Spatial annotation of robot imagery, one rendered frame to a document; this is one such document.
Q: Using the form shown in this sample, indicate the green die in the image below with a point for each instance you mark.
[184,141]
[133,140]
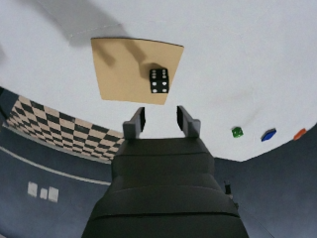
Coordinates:
[237,132]

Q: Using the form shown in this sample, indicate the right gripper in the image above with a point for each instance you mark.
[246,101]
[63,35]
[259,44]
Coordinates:
[228,190]

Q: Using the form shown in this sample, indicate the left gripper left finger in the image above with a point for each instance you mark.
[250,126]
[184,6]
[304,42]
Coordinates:
[132,129]

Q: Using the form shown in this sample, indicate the orange pocket multimeter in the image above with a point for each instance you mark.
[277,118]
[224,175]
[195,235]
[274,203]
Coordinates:
[299,133]

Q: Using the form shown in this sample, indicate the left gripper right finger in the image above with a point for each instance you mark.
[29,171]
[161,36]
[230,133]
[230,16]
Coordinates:
[189,126]

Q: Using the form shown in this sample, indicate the tan flat mat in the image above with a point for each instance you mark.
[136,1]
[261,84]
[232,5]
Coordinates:
[123,65]

